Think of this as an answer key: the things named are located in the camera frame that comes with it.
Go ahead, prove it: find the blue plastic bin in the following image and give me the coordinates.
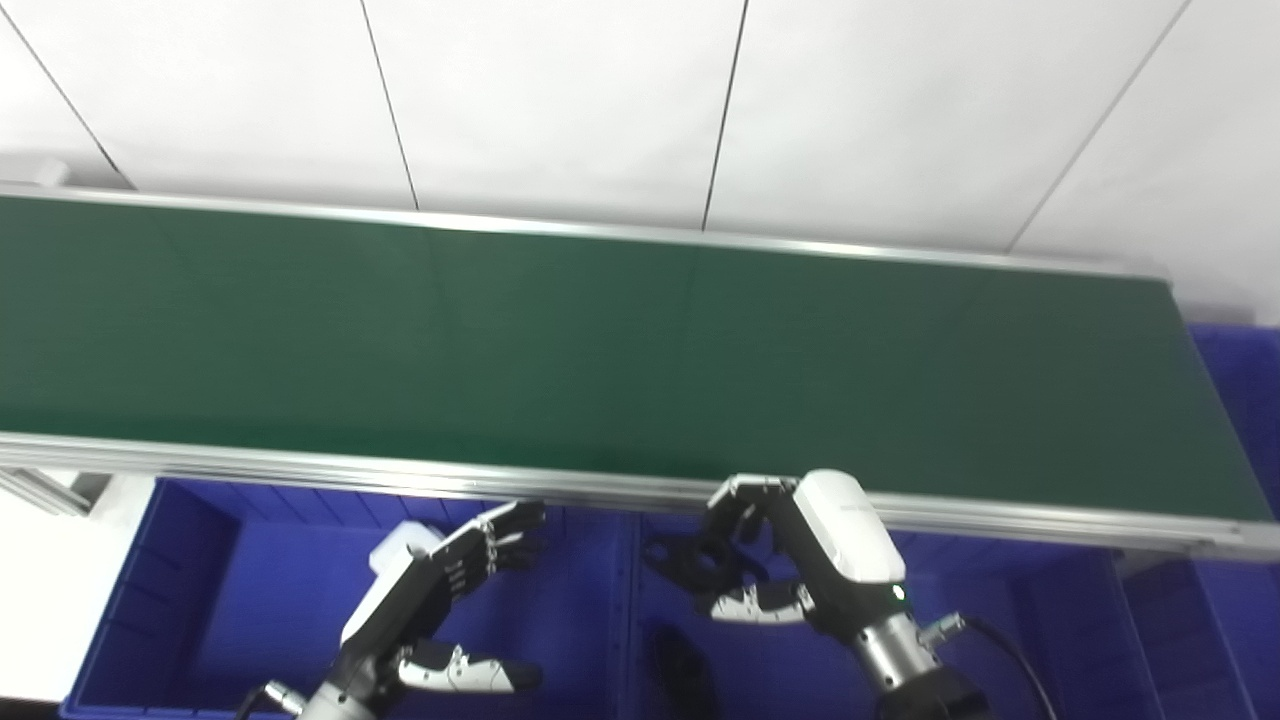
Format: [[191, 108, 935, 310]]
[[1110, 322, 1280, 720], [58, 477, 641, 720], [618, 508, 1163, 720]]

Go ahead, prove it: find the black flanged metal part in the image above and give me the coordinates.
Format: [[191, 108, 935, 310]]
[[643, 528, 773, 593], [648, 624, 723, 720]]

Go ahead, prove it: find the white plastic part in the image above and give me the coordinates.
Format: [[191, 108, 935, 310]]
[[367, 521, 447, 578]]

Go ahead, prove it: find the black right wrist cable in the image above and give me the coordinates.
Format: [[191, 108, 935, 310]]
[[920, 614, 1063, 720]]

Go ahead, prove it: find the green conveyor belt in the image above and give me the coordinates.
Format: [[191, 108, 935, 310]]
[[0, 155, 1280, 563], [0, 194, 1273, 524]]

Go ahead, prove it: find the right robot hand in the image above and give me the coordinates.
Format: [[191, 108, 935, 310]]
[[699, 467, 912, 642]]

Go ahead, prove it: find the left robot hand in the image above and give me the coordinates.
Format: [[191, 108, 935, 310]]
[[330, 499, 547, 707]]

